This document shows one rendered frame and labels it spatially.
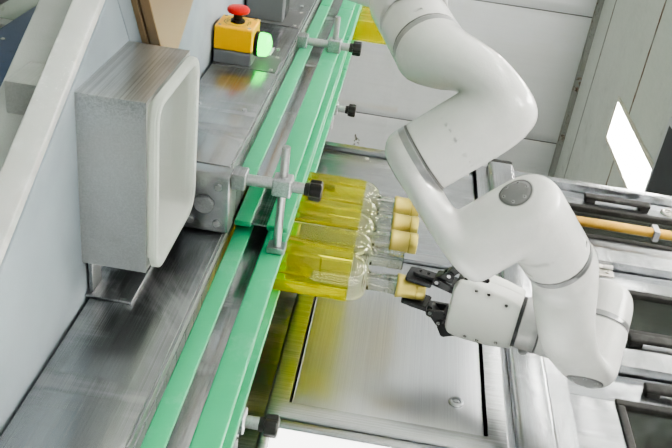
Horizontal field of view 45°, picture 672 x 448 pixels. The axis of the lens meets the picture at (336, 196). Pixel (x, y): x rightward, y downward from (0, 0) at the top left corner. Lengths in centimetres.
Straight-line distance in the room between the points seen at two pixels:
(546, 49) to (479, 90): 650
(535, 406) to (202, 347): 52
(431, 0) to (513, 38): 636
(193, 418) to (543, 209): 44
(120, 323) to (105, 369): 8
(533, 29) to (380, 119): 158
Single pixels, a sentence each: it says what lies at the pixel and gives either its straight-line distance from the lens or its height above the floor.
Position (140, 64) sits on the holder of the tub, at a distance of 98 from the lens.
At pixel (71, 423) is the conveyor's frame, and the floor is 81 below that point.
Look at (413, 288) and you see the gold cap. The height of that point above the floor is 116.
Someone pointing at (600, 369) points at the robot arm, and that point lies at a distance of 106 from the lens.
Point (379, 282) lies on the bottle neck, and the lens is 120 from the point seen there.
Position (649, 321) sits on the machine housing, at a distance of 161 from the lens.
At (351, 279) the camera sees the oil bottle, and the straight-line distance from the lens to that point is 118.
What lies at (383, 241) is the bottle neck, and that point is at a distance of 129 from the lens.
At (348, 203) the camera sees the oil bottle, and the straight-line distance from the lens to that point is 133.
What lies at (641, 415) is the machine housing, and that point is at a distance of 140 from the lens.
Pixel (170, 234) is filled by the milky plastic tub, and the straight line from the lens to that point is 104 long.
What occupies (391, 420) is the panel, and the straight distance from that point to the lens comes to 117.
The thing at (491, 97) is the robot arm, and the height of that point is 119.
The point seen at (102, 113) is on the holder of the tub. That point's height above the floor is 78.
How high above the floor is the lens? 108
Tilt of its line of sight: 3 degrees down
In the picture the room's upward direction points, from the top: 99 degrees clockwise
